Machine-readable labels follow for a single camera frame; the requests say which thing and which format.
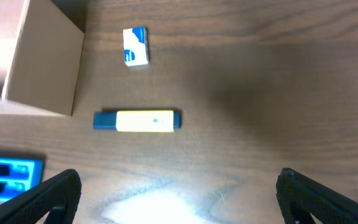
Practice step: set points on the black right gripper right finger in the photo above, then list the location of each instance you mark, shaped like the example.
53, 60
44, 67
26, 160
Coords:
302, 200

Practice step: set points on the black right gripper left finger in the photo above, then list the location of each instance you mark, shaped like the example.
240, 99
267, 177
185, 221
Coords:
57, 198

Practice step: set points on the blue whiteboard duster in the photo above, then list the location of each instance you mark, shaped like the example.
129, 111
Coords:
18, 175

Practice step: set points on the yellow blue highlighter marker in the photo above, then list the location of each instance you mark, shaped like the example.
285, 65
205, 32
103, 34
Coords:
138, 121

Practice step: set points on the small blue white box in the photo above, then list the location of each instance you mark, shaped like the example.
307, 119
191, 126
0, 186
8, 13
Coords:
135, 46

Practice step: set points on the open cardboard box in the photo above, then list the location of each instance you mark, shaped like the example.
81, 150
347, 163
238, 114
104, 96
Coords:
40, 51

